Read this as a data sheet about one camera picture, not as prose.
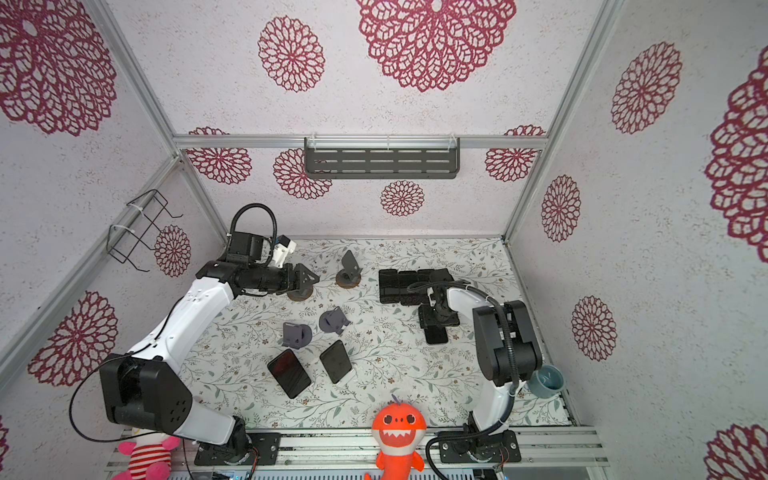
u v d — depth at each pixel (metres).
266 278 0.69
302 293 1.00
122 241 0.73
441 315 0.83
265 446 0.74
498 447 0.68
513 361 0.44
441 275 0.81
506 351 0.44
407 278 1.10
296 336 0.90
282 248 0.75
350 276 1.03
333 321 0.92
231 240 0.65
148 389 0.42
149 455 0.69
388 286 1.06
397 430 0.69
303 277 0.73
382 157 0.96
